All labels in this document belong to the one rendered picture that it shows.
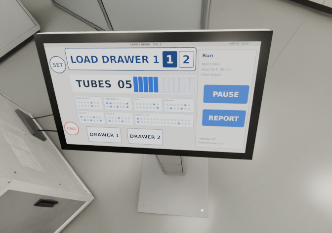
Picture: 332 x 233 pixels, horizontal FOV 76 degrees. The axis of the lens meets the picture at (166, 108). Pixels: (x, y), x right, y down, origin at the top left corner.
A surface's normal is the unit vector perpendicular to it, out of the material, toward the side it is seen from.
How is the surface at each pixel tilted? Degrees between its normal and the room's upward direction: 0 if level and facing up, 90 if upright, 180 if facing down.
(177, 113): 50
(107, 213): 1
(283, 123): 0
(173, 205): 3
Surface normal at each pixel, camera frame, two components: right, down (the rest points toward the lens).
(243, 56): -0.12, 0.39
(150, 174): -0.18, -0.46
